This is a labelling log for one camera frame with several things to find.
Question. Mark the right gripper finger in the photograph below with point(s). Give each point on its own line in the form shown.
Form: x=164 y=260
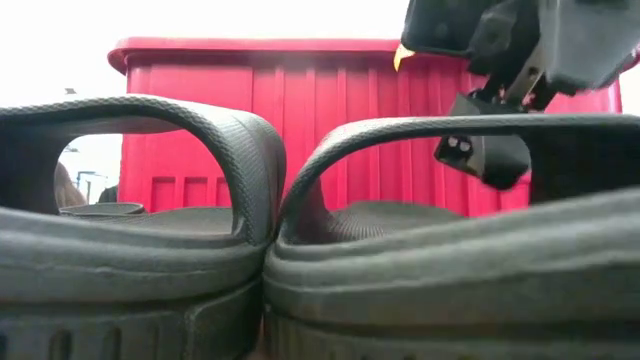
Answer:
x=475 y=107
x=495 y=160

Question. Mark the grey slide sandal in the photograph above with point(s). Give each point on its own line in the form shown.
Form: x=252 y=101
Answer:
x=125 y=270
x=450 y=280

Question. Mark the red plastic bin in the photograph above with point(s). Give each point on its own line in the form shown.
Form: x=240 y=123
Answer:
x=325 y=125

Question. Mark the yellow tag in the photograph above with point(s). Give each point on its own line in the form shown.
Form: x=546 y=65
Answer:
x=400 y=56

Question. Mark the small grey ceiling fixture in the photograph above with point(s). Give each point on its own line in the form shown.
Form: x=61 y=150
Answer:
x=71 y=91

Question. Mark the person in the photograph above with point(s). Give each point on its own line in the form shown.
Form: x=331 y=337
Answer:
x=67 y=192

